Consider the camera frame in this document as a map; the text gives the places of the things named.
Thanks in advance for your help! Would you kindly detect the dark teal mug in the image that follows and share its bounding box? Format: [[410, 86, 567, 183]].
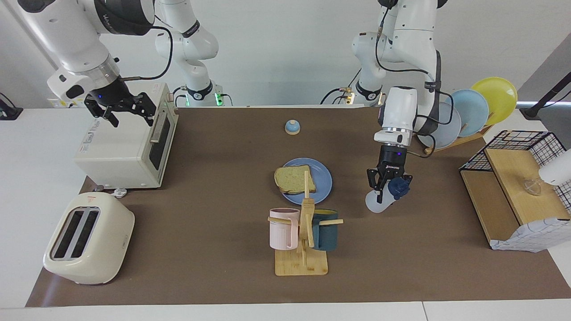
[[311, 209, 339, 251]]

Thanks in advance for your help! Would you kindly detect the wooden shelf box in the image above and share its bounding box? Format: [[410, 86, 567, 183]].
[[460, 148, 571, 243]]

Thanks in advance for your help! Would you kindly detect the wooden plate rack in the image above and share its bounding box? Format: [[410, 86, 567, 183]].
[[419, 124, 493, 155]]

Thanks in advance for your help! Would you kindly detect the black angled stand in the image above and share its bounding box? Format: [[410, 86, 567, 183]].
[[520, 71, 571, 120]]

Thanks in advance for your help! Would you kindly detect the brown table mat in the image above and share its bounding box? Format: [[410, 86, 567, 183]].
[[25, 107, 571, 307]]

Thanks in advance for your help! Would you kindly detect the wooden mug tree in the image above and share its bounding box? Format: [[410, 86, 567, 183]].
[[268, 171, 344, 276]]

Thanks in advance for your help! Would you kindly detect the black wire basket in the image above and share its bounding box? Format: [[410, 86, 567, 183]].
[[459, 130, 571, 212]]

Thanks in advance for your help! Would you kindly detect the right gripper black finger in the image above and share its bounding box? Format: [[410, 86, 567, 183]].
[[84, 99, 120, 128], [134, 93, 157, 127]]

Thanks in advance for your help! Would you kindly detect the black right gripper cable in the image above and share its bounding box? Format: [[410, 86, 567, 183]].
[[120, 25, 174, 82]]

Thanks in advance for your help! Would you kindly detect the black desk clamp base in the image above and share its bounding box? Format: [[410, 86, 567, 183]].
[[0, 92, 24, 121]]

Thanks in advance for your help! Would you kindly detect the black left arm base cable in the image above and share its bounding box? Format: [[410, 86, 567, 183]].
[[320, 67, 363, 105]]

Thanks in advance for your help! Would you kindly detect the light blue round plate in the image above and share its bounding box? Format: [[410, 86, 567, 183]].
[[446, 89, 489, 138]]

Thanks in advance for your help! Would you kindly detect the translucent bottle navy cap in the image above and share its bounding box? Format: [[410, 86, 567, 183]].
[[365, 177, 411, 214]]

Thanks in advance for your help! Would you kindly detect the yellow round plate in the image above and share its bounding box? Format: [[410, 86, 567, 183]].
[[472, 77, 518, 126]]

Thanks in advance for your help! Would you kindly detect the cream two-slot toaster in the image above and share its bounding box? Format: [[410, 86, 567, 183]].
[[43, 192, 135, 285]]

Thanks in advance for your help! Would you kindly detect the white wall power strip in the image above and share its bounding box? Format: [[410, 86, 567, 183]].
[[47, 91, 90, 108]]

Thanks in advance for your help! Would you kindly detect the grey round plate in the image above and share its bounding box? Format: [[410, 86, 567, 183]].
[[417, 102, 462, 149]]

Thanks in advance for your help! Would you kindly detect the white toaster power cord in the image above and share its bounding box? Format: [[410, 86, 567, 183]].
[[91, 185, 130, 199]]

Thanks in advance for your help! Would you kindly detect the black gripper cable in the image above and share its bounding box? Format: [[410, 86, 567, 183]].
[[120, 25, 174, 82], [375, 0, 455, 159]]

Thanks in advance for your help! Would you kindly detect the white cylindrical object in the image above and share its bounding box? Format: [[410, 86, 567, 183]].
[[538, 148, 571, 186]]

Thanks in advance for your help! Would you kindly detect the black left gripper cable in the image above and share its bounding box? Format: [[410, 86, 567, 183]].
[[375, 0, 455, 159]]

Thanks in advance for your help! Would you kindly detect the toasted bread slice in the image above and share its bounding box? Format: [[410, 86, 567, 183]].
[[274, 165, 316, 194]]

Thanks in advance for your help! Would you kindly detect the white toaster oven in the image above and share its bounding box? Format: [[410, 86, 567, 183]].
[[74, 82, 179, 189]]

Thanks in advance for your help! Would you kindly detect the pink ribbed mug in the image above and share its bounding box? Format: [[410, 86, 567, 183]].
[[269, 208, 300, 250]]

